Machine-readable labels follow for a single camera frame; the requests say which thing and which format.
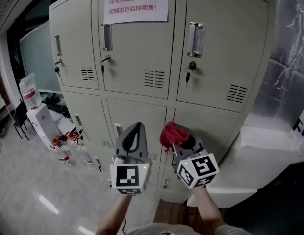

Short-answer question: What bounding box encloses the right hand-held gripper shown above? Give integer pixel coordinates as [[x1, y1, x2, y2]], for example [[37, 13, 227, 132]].
[[171, 132, 220, 189]]

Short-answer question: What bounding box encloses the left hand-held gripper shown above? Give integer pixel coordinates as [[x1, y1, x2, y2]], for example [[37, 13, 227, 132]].
[[109, 122, 153, 195]]

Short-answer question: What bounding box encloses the red cloth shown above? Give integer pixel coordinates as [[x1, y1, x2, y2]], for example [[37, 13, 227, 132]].
[[159, 121, 191, 154]]

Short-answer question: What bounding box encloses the grey metal cabinet door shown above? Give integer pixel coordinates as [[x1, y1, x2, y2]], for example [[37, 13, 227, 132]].
[[176, 0, 270, 114]]

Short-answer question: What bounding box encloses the person's right forearm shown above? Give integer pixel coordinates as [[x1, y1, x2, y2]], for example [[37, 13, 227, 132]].
[[192, 186, 224, 227]]

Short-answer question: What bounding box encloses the person's left forearm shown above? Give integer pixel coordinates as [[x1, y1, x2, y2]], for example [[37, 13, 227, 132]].
[[97, 193, 134, 235]]

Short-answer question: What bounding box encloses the beige metal locker unit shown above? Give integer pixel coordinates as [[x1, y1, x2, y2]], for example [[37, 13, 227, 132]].
[[48, 0, 277, 204]]

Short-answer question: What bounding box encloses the clear water jug red label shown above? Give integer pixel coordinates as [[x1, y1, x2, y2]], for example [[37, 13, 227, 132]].
[[50, 138, 77, 167]]

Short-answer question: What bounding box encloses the brown wooden slat platform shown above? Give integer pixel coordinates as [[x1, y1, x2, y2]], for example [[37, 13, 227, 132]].
[[153, 199, 226, 230]]

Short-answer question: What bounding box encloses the black key in lock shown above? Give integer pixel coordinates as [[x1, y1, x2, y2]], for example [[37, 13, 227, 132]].
[[54, 58, 63, 77], [185, 60, 197, 83], [100, 54, 111, 73]]

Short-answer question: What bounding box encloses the large white covered block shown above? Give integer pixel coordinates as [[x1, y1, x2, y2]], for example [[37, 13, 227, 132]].
[[186, 125, 304, 209]]

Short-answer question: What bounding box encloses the person's white shirt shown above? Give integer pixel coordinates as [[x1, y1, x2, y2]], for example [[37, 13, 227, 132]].
[[125, 223, 252, 235]]

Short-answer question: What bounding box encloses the white water dispenser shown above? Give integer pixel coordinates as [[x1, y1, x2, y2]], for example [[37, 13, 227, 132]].
[[26, 104, 61, 151]]

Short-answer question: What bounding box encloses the black chair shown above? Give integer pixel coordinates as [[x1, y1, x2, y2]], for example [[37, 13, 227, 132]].
[[13, 101, 36, 141]]

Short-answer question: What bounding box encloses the large clear water bottle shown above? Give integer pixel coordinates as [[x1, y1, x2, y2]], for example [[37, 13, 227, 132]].
[[19, 72, 42, 110]]

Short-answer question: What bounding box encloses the silver foil sheet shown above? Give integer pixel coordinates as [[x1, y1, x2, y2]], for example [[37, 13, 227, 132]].
[[245, 0, 304, 133]]

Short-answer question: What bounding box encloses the white paper notice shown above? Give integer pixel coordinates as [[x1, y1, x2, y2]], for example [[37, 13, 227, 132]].
[[102, 0, 169, 25]]

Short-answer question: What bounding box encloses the clear water jug red handle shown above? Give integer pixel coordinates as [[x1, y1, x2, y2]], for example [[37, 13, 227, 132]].
[[67, 132, 95, 165]]

